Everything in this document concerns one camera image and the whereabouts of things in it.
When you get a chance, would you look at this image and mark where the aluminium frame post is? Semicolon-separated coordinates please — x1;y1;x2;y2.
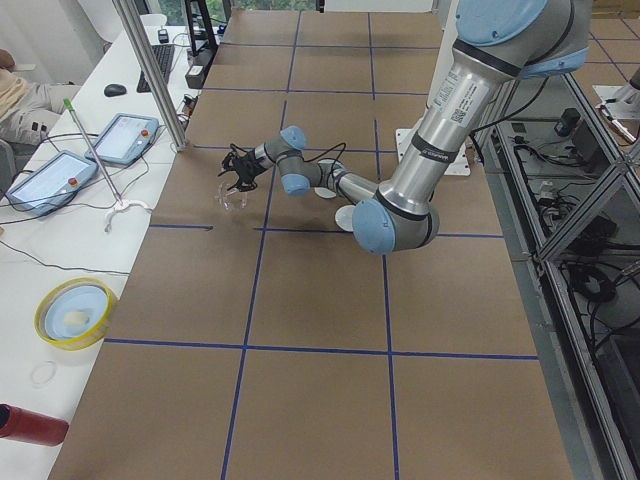
112;0;187;152

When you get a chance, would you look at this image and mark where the far teach pendant tablet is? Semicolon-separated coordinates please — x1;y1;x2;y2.
92;113;159;167

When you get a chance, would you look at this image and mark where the black computer mouse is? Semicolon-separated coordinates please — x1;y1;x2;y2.
103;83;127;98

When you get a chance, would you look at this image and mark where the white ceramic cup lid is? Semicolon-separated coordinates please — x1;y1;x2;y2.
334;205;355;232

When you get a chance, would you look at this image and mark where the seated person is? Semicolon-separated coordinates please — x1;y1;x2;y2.
1;50;81;146

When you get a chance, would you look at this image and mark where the red bottle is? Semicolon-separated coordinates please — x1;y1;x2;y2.
1;404;69;446

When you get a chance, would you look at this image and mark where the yellow tape roll with dish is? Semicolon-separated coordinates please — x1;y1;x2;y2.
34;277;118;351

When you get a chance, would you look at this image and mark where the clear glass funnel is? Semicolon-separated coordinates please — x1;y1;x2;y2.
215;181;248;212

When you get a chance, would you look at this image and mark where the teach pendant tablet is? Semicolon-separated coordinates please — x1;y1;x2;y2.
92;113;159;167
6;150;98;215

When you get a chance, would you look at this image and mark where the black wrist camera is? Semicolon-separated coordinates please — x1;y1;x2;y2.
219;144;247;176

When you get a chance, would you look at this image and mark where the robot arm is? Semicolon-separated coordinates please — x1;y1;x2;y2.
222;0;593;255

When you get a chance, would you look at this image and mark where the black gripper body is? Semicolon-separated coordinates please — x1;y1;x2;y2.
234;153;261;186

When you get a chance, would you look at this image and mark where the near teach pendant tablet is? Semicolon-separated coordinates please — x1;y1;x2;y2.
6;150;98;215

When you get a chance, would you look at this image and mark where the green tipped metal rod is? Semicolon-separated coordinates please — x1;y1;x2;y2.
63;98;125;209

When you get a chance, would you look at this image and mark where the black keyboard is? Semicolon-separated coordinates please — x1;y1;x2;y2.
136;43;176;94

